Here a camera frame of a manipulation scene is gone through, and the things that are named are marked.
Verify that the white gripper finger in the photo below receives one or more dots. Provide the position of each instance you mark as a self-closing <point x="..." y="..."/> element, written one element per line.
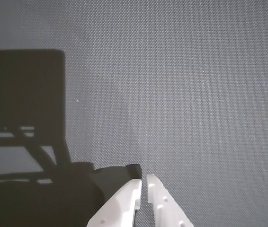
<point x="162" y="203"/>
<point x="124" y="201"/>

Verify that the dark grey desk mat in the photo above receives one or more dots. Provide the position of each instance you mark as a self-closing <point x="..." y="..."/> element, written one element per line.
<point x="172" y="71"/>

